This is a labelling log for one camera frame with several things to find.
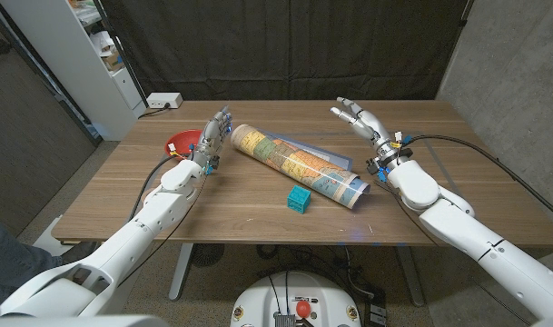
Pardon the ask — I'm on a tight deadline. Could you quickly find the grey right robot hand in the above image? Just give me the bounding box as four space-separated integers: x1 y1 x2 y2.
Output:
329 96 407 172

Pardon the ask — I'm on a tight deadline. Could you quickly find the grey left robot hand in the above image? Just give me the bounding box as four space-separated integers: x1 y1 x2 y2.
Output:
192 106 234 176

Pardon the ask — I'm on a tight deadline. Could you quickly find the colourful map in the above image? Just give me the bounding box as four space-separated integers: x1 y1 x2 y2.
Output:
230 123 371 210

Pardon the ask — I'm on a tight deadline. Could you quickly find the red plate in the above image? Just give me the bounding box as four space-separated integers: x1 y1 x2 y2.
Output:
163 129 203 158

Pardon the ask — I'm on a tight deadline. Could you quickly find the teal blue block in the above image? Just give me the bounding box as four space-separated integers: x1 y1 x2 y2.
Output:
287 184 312 214

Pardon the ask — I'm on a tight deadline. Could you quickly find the white power strip box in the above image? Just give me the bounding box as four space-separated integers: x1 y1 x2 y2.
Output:
146 92 184 110

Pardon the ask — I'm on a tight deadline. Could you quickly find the black round grille object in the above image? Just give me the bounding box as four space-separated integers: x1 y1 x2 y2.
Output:
190 243 226 268

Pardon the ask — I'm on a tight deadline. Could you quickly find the black curtain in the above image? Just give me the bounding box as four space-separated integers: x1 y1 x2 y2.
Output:
98 0 475 102

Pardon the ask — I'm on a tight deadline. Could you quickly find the small cardboard box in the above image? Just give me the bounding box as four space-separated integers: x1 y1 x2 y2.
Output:
101 49 125 73

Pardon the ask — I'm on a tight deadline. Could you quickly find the grey table leg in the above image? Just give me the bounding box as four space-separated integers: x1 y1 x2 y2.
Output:
395 245 426 308
168 243 194 302

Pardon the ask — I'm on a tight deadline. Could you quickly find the white shelf cabinet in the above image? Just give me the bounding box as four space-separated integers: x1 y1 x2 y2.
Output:
0 0 148 142

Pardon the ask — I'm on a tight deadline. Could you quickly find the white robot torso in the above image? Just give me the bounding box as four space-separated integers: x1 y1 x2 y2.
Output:
229 271 362 327

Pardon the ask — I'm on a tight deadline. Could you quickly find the dark shoe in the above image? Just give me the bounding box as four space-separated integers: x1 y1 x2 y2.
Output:
60 241 100 273

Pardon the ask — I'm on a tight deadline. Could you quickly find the black floor power strip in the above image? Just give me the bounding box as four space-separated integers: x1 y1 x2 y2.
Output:
364 290 389 327

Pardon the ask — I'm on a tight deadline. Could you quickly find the person's leg in jeans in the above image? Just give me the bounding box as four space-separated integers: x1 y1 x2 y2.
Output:
0 213 64 310

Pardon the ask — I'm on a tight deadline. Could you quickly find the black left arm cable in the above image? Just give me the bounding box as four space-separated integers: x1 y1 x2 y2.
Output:
128 154 191 223

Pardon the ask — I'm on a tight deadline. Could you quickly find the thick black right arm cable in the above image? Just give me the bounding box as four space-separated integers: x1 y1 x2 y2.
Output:
405 134 553 223

